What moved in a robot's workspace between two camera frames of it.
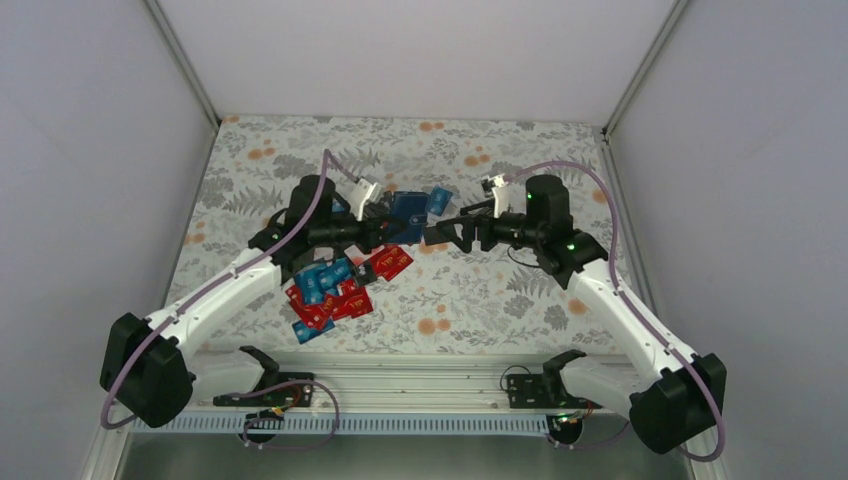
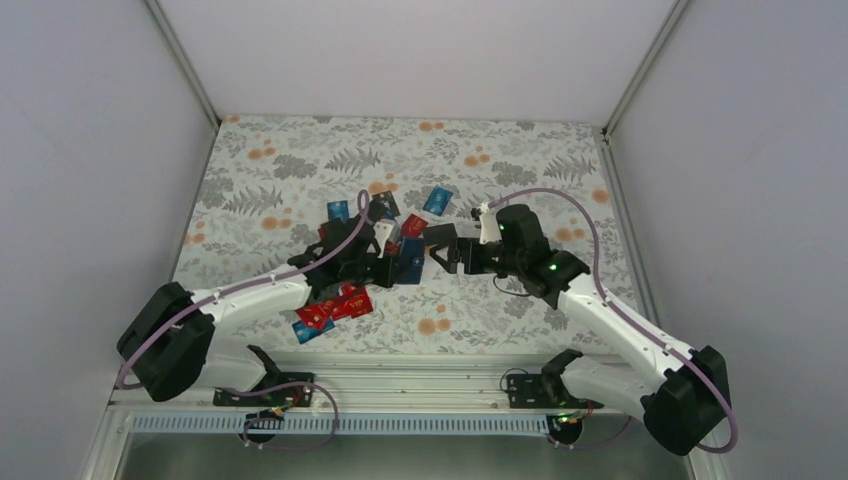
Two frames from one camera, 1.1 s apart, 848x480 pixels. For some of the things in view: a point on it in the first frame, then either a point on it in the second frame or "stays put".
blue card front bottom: [305, 333] stays put
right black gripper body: [490, 239] to [474, 264]
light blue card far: [439, 199] stays put
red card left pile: [313, 315] stays put
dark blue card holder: [409, 216] to [411, 259]
